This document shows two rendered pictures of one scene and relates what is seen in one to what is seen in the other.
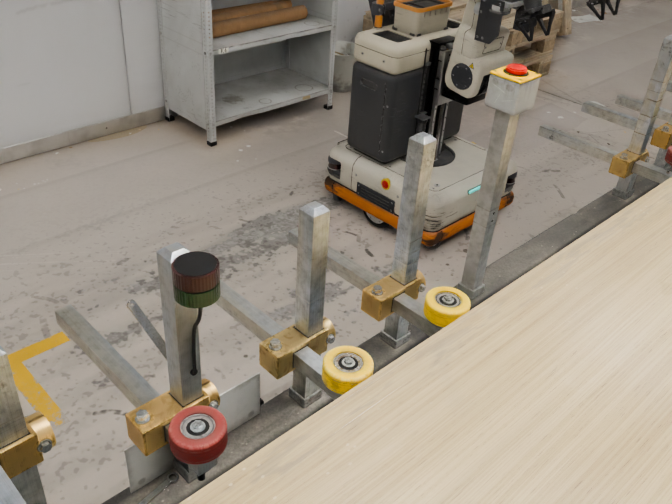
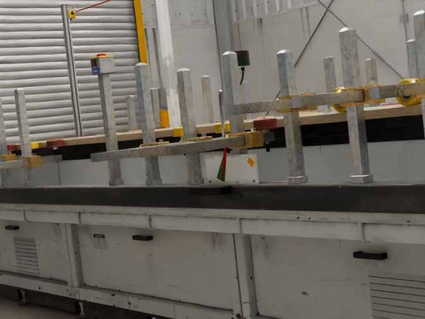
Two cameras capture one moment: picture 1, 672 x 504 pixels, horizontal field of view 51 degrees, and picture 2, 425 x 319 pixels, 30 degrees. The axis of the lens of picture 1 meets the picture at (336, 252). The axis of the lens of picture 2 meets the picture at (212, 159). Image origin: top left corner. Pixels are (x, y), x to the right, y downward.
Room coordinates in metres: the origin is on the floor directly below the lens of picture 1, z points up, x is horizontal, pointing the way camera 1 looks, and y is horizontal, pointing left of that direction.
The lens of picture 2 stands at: (0.57, 2.83, 0.93)
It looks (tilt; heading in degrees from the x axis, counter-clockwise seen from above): 3 degrees down; 276
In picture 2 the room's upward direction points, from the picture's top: 6 degrees counter-clockwise
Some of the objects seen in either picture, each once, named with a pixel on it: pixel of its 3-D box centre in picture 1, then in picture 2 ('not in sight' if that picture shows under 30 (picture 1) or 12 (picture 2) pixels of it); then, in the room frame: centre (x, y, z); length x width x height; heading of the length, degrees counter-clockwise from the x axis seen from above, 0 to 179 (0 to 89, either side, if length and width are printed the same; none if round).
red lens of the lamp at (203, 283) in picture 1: (195, 271); (240, 55); (0.72, 0.18, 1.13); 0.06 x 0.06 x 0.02
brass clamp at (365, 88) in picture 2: not in sight; (360, 95); (0.37, 0.57, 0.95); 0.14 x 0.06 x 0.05; 136
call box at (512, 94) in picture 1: (511, 91); (102, 66); (1.30, -0.31, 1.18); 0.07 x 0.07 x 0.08; 46
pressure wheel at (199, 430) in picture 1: (199, 451); (266, 134); (0.66, 0.17, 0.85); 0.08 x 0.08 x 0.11
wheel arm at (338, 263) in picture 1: (364, 281); (143, 151); (1.13, -0.06, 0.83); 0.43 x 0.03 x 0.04; 46
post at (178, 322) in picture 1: (185, 380); (236, 124); (0.75, 0.21, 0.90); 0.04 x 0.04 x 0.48; 46
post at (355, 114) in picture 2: not in sight; (355, 112); (0.39, 0.56, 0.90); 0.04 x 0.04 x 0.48; 46
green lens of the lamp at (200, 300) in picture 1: (196, 287); (240, 62); (0.72, 0.18, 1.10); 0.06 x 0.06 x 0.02
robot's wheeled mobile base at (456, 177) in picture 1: (420, 176); not in sight; (2.92, -0.37, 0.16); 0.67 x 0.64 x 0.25; 46
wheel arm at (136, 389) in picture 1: (127, 381); (222, 143); (0.80, 0.32, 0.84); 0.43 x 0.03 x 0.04; 46
